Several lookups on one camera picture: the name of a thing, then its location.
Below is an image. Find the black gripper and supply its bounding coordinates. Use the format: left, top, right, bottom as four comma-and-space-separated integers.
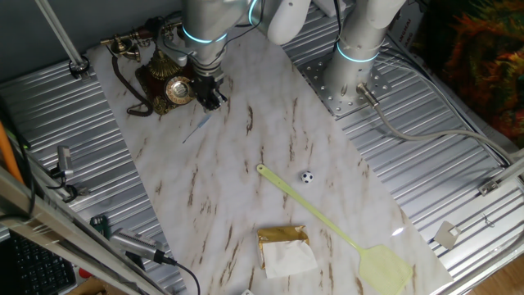
192, 65, 228, 111

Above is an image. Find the small blue-handled screwdriver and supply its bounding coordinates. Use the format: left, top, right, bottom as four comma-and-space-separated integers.
182, 113, 213, 144

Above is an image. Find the antique brass rotary phone base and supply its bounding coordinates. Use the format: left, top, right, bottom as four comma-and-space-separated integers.
134, 48, 197, 116

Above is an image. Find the brass and red phone handset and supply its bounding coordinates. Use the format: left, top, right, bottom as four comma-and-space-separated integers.
100, 16, 185, 62

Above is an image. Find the white marble pattern mat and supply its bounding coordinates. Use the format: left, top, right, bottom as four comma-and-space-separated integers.
85, 7, 454, 295

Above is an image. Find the green hex key set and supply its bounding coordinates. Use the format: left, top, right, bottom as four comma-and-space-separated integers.
89, 215, 111, 241

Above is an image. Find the gold tissue pack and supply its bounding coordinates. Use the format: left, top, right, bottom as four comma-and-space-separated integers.
256, 225, 319, 279

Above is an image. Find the white printed paper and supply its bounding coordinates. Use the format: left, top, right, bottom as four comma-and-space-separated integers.
386, 3, 425, 54

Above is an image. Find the orange pole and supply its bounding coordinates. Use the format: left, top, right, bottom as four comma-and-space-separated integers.
0, 120, 25, 185

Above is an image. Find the yellow-green fly swatter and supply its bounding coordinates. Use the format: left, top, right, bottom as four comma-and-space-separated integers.
256, 163, 414, 295

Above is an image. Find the black keyboard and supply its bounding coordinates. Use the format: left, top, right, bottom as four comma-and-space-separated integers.
0, 231, 77, 295

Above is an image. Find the grey square tag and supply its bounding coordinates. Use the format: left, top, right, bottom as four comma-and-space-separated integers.
432, 220, 463, 251

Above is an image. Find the colourful orange green cloth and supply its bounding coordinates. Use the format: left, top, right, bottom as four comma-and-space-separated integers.
411, 0, 524, 148

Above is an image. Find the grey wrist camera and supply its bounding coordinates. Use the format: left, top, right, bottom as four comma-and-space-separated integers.
157, 39, 192, 66

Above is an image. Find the black coiled phone cord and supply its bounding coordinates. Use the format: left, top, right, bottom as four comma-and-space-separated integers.
106, 44, 155, 118

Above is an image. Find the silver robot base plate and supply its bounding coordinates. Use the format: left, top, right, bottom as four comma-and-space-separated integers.
300, 55, 392, 118

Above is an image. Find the small silver camera on mount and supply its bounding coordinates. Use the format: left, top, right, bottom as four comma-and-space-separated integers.
48, 145, 79, 202

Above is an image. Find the silver finned camera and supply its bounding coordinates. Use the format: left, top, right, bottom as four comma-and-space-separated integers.
110, 228, 177, 266

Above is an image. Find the aluminium frame pole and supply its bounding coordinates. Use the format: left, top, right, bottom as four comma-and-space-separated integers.
34, 0, 91, 79
493, 155, 524, 185

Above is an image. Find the black camera cable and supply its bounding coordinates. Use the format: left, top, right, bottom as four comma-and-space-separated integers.
163, 260, 201, 295

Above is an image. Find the thick grey robot cable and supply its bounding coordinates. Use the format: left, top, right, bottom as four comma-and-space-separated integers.
355, 81, 517, 165

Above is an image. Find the aluminium frame beam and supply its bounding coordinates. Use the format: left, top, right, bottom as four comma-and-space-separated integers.
0, 166, 165, 295

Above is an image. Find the thin cable bundle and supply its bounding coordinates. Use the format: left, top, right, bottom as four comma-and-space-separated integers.
380, 44, 515, 165

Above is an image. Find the small metal corner bracket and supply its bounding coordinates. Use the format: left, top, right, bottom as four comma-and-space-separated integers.
477, 179, 500, 197

